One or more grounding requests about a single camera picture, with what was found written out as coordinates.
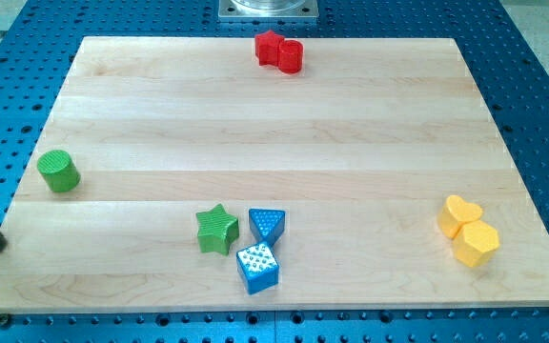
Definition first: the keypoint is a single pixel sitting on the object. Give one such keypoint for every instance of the green cylinder block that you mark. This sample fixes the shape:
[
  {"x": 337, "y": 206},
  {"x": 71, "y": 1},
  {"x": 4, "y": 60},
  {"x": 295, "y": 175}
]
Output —
[{"x": 58, "y": 170}]

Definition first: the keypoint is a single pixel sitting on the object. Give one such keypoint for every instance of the green star block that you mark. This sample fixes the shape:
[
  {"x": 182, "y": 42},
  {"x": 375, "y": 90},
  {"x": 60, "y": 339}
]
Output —
[{"x": 217, "y": 230}]

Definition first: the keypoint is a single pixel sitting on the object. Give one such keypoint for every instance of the red star block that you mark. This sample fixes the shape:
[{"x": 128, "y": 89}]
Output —
[{"x": 266, "y": 46}]

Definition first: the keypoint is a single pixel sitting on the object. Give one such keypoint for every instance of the blue triangle block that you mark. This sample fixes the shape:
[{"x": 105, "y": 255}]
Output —
[{"x": 267, "y": 225}]

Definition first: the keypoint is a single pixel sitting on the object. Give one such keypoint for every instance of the light wooden board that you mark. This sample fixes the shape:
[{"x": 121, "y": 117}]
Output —
[{"x": 360, "y": 150}]

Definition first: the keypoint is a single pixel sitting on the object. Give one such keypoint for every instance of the blue cube block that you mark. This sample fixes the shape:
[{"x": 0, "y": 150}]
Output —
[{"x": 257, "y": 267}]

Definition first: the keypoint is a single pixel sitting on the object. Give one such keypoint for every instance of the red cylinder block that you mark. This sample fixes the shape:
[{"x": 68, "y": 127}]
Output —
[{"x": 290, "y": 56}]

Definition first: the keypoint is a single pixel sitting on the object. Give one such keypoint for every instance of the yellow heart block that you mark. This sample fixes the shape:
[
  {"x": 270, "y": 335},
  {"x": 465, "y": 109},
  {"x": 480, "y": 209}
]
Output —
[{"x": 456, "y": 212}]

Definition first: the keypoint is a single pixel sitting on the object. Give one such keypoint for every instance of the yellow hexagon block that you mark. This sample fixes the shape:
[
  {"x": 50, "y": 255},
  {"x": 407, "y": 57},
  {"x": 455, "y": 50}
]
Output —
[{"x": 475, "y": 244}]

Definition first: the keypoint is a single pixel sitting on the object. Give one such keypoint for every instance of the blue perforated metal table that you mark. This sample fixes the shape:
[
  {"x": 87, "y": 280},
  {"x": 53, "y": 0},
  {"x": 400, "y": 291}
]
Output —
[{"x": 38, "y": 43}]

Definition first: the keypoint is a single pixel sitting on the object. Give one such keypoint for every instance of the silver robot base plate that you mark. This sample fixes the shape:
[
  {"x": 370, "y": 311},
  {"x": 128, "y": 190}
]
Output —
[{"x": 267, "y": 9}]

